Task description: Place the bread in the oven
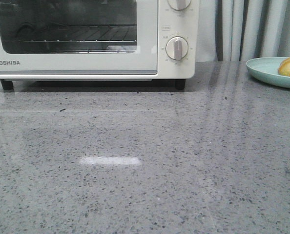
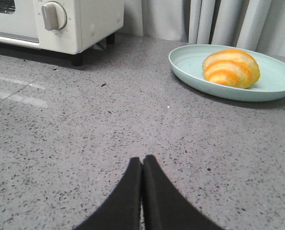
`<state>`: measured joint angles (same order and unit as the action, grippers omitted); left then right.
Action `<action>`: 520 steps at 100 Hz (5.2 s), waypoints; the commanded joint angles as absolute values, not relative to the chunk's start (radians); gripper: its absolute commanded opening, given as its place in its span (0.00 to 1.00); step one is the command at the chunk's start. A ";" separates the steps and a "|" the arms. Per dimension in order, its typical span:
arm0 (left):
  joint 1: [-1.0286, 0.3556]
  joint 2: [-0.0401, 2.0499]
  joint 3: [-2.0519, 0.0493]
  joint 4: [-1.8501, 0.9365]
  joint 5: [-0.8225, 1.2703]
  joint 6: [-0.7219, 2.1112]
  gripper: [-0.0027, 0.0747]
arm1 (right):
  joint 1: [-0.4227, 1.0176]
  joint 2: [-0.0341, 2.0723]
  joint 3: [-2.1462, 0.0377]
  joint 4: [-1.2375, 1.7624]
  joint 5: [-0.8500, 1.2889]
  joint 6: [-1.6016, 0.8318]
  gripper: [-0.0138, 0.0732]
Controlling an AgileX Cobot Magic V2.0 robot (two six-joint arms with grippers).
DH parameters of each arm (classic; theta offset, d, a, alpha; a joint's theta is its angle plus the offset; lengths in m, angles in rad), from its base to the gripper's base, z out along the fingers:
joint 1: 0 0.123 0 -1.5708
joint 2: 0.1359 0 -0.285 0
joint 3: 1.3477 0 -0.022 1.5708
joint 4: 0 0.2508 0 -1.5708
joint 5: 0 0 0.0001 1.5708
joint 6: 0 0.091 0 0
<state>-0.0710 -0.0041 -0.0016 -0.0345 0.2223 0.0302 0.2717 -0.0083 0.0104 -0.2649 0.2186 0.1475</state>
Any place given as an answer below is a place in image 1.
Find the metal wire oven rack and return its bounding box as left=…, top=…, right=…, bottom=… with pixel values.
left=1, top=23, right=137, bottom=54

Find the light green plate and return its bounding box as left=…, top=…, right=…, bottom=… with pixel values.
left=246, top=57, right=290, bottom=89

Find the white Toshiba toaster oven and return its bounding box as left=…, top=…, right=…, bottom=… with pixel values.
left=0, top=0, right=200, bottom=90

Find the lower white oven knob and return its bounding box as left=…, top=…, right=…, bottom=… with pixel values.
left=166, top=37, right=188, bottom=61

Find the upper white oven knob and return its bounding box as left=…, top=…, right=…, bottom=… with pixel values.
left=167, top=0, right=191, bottom=11

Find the grey pleated curtain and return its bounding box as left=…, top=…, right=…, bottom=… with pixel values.
left=214, top=0, right=290, bottom=62

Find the white oven knob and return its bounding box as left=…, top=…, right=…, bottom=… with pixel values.
left=166, top=37, right=188, bottom=61
left=167, top=0, right=191, bottom=11

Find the glass oven door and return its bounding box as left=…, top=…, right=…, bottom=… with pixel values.
left=0, top=0, right=159, bottom=74

